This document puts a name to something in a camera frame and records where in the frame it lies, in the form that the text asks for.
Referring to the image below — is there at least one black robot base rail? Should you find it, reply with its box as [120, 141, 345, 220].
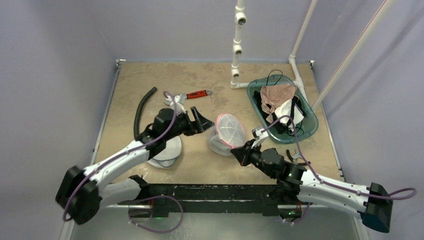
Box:
[117, 175, 314, 219]

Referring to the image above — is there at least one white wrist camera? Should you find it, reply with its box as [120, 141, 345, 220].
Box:
[251, 127, 269, 148]
[164, 93, 187, 116]

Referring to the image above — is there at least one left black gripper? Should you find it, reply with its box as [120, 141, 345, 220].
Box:
[163, 107, 213, 142]

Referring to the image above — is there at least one white bra with black straps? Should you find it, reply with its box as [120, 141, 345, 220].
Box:
[270, 96, 307, 135]

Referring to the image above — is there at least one pink bra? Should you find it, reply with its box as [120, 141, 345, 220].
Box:
[260, 83, 297, 114]

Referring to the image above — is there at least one black rubber hose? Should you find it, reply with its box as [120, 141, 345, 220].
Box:
[133, 86, 158, 139]

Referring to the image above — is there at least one pink-trimmed white mesh laundry bag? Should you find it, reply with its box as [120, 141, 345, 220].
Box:
[207, 113, 246, 156]

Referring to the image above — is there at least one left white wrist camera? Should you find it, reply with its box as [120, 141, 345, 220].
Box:
[164, 93, 187, 116]

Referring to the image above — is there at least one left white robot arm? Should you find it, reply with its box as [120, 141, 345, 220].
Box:
[55, 106, 215, 225]

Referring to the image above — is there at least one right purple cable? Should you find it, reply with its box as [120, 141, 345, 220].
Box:
[261, 115, 418, 201]

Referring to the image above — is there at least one red handled tool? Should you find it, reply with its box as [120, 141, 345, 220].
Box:
[182, 89, 212, 99]

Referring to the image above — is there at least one white PVC pipe frame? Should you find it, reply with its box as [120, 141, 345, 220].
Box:
[229, 0, 397, 112]

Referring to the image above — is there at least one blue-trimmed white mesh laundry bag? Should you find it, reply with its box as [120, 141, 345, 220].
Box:
[147, 136, 183, 169]

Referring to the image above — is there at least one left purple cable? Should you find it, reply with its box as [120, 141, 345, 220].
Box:
[62, 91, 178, 222]

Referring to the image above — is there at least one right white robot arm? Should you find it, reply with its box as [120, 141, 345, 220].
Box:
[230, 141, 393, 233]

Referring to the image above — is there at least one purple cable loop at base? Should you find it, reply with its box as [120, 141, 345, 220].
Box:
[128, 194, 185, 235]

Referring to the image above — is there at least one teal transparent plastic bin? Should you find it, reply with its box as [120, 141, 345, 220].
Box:
[246, 75, 319, 144]

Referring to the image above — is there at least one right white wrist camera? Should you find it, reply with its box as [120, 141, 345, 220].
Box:
[251, 127, 269, 148]

